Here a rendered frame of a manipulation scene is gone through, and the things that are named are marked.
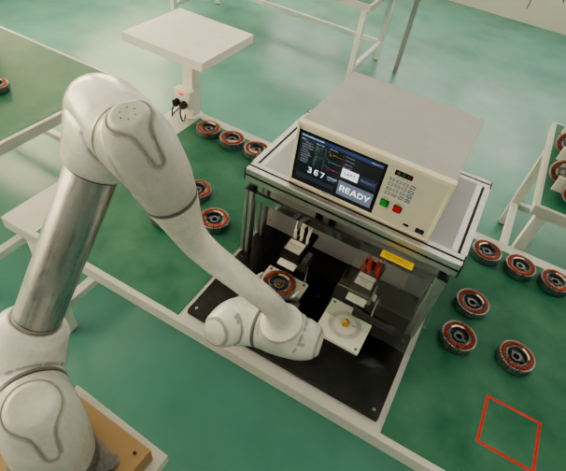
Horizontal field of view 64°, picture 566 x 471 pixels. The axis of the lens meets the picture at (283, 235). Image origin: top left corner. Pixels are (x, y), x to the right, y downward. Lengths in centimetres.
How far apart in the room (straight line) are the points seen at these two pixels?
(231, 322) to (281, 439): 106
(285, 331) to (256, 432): 109
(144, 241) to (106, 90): 90
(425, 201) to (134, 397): 151
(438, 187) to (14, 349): 102
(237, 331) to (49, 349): 41
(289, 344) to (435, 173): 55
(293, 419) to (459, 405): 87
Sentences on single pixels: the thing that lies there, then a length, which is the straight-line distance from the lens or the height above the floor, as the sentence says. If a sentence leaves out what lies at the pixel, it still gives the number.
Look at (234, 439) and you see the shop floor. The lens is 208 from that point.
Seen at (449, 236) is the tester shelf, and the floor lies 111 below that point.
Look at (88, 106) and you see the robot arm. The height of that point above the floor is 154.
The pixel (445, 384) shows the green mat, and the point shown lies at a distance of 150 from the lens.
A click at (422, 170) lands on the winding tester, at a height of 132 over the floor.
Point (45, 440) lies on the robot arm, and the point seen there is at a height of 105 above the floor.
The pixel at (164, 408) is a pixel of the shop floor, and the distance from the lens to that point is 214.
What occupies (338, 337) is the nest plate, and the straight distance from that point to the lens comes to 143.
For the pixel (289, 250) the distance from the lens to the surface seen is 142.
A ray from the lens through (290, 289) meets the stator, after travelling 145.
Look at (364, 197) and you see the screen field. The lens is 127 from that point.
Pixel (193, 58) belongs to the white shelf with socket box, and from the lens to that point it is 177.
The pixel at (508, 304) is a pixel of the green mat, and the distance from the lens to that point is 181.
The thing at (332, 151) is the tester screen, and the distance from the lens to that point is 124.
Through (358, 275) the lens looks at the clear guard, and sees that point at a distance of 121.
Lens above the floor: 196
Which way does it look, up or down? 45 degrees down
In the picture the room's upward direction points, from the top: 10 degrees clockwise
